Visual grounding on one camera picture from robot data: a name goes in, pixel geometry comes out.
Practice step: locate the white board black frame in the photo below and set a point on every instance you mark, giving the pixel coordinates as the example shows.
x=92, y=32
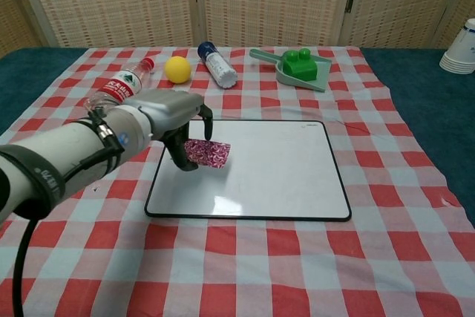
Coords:
x=267, y=176

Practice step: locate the red checkered tablecloth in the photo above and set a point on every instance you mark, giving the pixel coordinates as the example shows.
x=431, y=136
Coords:
x=259, y=257

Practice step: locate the yellow ball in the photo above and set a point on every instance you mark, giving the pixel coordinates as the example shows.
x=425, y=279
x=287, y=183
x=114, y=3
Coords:
x=177, y=70

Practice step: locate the red label water bottle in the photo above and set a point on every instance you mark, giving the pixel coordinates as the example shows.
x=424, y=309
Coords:
x=124, y=85

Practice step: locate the stack of white paper cups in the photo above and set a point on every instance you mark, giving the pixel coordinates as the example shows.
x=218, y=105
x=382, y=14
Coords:
x=460, y=53

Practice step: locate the white bottle blue cap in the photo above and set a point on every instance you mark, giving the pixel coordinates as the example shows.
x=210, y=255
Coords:
x=219, y=66

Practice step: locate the light green dustpan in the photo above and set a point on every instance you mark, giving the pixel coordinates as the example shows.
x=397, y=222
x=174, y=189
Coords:
x=311, y=75

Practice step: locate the green toy building block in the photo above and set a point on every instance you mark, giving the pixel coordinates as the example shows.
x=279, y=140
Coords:
x=299, y=66

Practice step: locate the brass screen hinge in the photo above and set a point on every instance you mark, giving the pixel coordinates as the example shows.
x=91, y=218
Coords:
x=349, y=3

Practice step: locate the woven folding screen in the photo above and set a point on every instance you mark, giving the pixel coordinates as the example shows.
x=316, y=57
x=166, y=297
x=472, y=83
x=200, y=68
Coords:
x=237, y=1

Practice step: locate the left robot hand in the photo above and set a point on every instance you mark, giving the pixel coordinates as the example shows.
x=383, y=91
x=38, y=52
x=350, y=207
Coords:
x=168, y=109

